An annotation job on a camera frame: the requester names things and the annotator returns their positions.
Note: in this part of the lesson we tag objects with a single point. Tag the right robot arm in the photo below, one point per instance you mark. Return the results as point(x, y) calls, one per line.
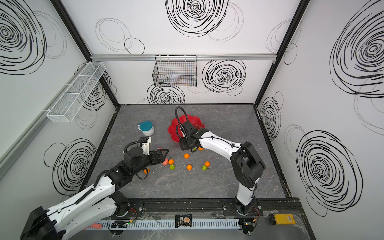
point(247, 164)

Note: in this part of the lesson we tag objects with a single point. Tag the yellow black-capped container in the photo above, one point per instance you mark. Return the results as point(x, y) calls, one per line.
point(281, 219)

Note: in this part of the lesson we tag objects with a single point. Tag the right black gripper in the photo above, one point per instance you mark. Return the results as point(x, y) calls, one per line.
point(184, 144)

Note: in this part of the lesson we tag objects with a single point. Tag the white mesh wall shelf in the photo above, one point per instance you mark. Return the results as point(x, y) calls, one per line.
point(83, 92)

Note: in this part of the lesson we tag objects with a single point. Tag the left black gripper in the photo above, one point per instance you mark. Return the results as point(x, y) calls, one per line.
point(155, 156)

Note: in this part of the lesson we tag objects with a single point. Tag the white slotted cable duct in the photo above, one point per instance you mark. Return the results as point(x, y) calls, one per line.
point(198, 224)

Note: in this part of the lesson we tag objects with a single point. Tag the black snack packet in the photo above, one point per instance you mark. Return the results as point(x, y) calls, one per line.
point(183, 221)

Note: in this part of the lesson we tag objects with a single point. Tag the black wire basket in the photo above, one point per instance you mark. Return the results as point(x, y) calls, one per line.
point(175, 70)

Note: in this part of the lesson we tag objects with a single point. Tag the white mug with teal lid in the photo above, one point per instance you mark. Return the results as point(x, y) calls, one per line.
point(147, 128)

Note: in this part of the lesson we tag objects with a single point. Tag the pink plastic scoop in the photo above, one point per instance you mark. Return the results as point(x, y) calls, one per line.
point(96, 226)

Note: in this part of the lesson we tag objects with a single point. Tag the fake peach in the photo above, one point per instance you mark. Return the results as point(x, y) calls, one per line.
point(165, 162)

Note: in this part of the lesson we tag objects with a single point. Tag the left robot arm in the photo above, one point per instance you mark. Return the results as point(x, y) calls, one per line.
point(96, 202)

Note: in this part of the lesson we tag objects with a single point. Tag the red flower-shaped fruit bowl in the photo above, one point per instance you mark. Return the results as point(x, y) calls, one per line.
point(175, 131)

